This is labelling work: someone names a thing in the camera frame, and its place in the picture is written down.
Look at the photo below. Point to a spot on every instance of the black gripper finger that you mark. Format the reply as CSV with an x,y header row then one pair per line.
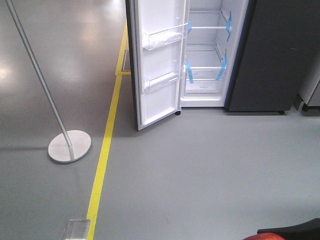
x,y
309,230

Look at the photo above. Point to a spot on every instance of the red yellow apple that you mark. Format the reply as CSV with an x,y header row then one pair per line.
x,y
264,236

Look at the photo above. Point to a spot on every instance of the fridge door white interior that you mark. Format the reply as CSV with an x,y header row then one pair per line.
x,y
151,16

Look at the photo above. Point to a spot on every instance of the dark grey fridge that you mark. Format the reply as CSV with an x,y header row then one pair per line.
x,y
249,55

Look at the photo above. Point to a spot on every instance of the clear lower door bin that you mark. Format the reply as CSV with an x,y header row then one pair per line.
x,y
152,84

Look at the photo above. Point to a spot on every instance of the clear door bin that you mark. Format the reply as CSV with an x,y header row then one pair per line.
x,y
165,37
152,84

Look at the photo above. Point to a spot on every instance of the floor outlet cover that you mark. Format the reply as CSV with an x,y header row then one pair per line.
x,y
76,229

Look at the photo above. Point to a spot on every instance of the yellow floor tape line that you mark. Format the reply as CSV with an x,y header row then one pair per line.
x,y
98,183

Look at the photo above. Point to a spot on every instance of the clear upper door bin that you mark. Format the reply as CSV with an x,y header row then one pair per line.
x,y
165,37

